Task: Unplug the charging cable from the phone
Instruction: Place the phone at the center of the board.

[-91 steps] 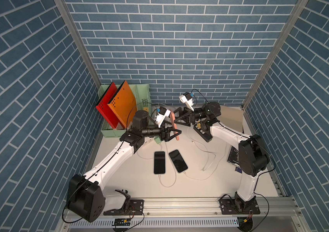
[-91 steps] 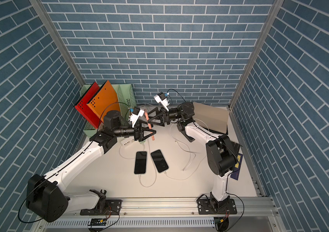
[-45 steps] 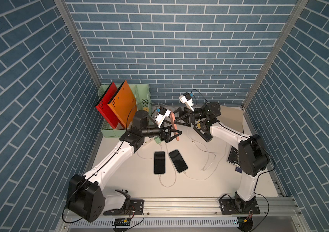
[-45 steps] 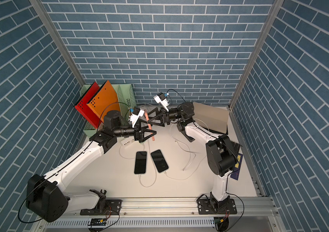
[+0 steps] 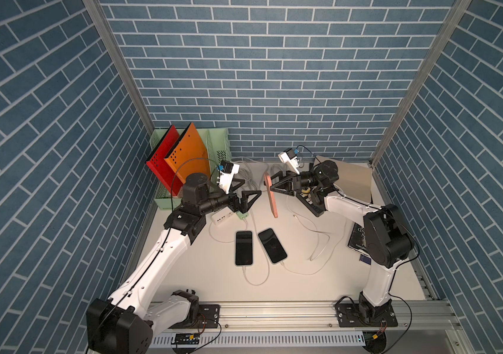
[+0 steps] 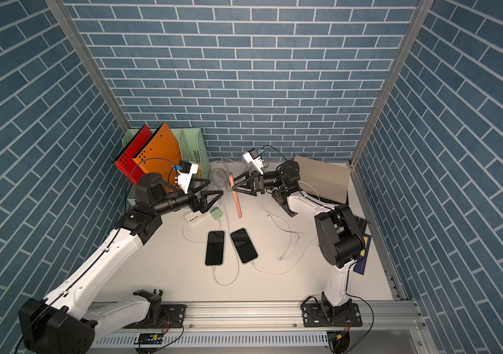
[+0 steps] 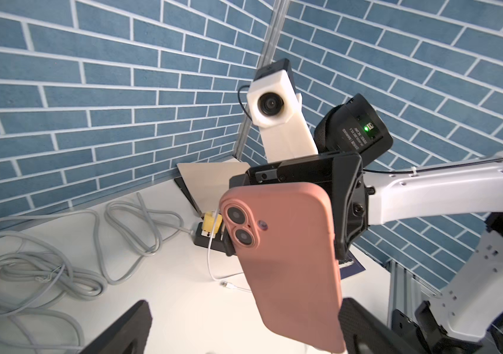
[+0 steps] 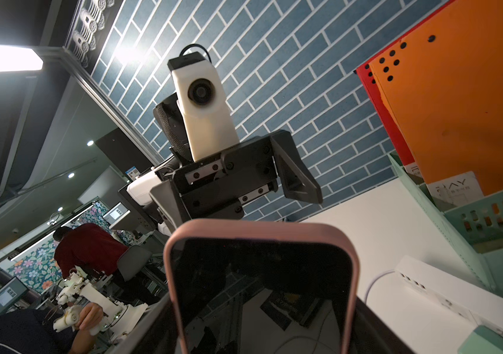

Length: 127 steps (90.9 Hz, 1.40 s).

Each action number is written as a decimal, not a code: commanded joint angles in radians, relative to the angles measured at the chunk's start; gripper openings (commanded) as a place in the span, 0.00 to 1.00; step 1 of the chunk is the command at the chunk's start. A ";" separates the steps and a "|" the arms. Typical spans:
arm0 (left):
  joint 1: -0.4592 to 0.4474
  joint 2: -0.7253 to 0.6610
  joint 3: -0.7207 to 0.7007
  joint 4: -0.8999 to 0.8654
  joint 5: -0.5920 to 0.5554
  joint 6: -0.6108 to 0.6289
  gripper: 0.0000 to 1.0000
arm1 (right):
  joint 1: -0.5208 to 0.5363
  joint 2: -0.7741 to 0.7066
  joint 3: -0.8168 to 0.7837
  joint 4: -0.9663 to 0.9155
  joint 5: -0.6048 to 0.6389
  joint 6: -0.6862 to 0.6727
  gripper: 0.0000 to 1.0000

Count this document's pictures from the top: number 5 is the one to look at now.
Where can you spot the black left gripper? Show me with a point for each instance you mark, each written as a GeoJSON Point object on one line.
{"type": "Point", "coordinates": [240, 206]}

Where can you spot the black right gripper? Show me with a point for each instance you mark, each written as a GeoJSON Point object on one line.
{"type": "Point", "coordinates": [288, 188]}

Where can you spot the black phone light case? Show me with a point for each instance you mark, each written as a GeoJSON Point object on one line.
{"type": "Point", "coordinates": [272, 246]}

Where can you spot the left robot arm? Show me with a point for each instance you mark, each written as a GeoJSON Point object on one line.
{"type": "Point", "coordinates": [126, 322]}

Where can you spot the black phone left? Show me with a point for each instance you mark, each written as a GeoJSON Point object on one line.
{"type": "Point", "coordinates": [244, 248]}

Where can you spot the green USB charger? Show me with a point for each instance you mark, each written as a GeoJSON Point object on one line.
{"type": "Point", "coordinates": [242, 215]}

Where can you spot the white power strip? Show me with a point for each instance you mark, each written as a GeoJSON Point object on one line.
{"type": "Point", "coordinates": [221, 216]}

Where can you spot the black power strip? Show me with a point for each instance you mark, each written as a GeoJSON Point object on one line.
{"type": "Point", "coordinates": [313, 208]}

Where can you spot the mint green file rack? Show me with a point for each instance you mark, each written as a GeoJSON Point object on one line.
{"type": "Point", "coordinates": [216, 141]}

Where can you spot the orange file folder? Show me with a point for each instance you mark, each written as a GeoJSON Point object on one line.
{"type": "Point", "coordinates": [188, 155]}

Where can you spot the beige file box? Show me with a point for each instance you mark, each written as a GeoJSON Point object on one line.
{"type": "Point", "coordinates": [354, 180]}

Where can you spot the dark book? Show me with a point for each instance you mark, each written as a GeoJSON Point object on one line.
{"type": "Point", "coordinates": [357, 242]}

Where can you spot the red file folder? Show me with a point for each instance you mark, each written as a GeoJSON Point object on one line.
{"type": "Point", "coordinates": [157, 164]}

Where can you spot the small black controller box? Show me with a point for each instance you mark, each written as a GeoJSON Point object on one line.
{"type": "Point", "coordinates": [186, 339]}

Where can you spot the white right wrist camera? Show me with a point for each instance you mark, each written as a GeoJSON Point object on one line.
{"type": "Point", "coordinates": [289, 157]}

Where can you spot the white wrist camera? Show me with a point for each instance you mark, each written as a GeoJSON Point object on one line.
{"type": "Point", "coordinates": [227, 172]}
{"type": "Point", "coordinates": [289, 157]}

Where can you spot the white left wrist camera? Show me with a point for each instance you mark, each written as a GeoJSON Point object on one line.
{"type": "Point", "coordinates": [227, 172]}

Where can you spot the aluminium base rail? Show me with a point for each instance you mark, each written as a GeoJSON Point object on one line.
{"type": "Point", "coordinates": [296, 315]}

